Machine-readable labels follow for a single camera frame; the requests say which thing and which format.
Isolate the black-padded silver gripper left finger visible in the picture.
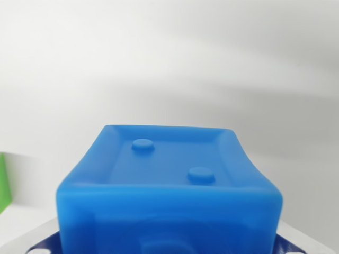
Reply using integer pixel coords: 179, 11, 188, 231
13, 217, 62, 254

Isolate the black-padded silver gripper right finger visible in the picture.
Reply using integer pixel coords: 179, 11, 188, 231
274, 220, 317, 254

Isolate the blue cube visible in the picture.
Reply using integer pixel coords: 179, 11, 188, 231
55, 124, 284, 254

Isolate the green cube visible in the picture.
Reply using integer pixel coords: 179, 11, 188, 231
0, 151, 13, 214

